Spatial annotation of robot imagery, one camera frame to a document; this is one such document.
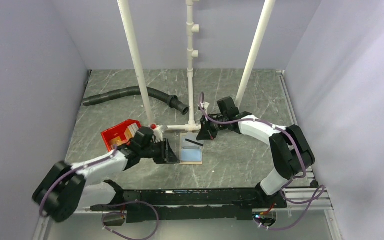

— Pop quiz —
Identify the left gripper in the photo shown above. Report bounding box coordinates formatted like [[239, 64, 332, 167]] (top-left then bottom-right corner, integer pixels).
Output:
[[140, 138, 180, 165]]

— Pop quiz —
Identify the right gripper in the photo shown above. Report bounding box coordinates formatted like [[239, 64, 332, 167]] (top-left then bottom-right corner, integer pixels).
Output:
[[196, 113, 228, 141]]

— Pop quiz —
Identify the white cards stack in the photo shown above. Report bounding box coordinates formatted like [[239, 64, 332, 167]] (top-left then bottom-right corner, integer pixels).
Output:
[[124, 123, 141, 141]]

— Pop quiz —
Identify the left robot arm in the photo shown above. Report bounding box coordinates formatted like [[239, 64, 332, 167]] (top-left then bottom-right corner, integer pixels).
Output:
[[32, 126, 180, 223]]

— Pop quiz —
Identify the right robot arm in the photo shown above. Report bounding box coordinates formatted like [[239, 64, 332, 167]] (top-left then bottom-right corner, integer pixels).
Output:
[[196, 93, 315, 208]]

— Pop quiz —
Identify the red plastic bin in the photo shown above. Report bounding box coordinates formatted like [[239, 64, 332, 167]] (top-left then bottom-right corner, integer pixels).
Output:
[[100, 119, 142, 152]]

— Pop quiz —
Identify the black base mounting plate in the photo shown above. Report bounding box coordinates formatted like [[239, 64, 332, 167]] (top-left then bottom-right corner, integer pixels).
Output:
[[90, 187, 287, 223]]

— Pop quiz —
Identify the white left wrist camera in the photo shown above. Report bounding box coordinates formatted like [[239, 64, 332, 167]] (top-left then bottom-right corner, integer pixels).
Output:
[[149, 124, 168, 143]]

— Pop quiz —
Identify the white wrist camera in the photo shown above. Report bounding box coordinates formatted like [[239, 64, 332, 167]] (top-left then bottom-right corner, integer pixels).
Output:
[[198, 101, 210, 113], [149, 124, 168, 143]]

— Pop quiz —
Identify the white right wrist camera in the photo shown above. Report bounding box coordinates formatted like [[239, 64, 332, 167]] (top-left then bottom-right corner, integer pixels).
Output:
[[198, 101, 210, 113]]

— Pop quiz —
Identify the black corrugated hose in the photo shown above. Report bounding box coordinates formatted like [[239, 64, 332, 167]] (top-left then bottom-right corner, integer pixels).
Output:
[[81, 86, 190, 116]]

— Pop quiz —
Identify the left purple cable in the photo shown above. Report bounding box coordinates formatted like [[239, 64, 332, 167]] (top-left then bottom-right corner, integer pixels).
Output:
[[38, 145, 160, 240]]

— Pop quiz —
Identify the purple cable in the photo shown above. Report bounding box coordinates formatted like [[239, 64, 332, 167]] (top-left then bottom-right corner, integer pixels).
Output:
[[38, 145, 160, 240], [198, 92, 327, 232]]

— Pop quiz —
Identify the white PVC pipe frame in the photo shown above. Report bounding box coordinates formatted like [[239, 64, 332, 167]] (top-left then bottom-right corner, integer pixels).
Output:
[[117, 0, 276, 132]]

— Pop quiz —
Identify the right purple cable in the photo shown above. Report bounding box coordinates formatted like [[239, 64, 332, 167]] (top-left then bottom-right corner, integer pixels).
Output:
[[198, 92, 327, 232]]

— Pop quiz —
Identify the aluminium extrusion rail frame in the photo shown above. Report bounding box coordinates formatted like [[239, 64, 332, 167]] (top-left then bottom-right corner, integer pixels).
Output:
[[32, 69, 345, 240]]

